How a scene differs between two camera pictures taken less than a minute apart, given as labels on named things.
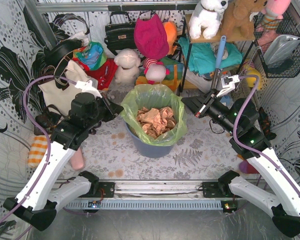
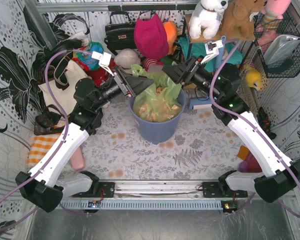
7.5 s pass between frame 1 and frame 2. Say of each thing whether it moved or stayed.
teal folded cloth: stayed
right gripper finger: moved
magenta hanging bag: stayed
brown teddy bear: stayed
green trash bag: moved
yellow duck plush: stayed
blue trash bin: moved
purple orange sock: stayed
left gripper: moved
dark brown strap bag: stayed
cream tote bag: stayed
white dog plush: stayed
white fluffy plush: stayed
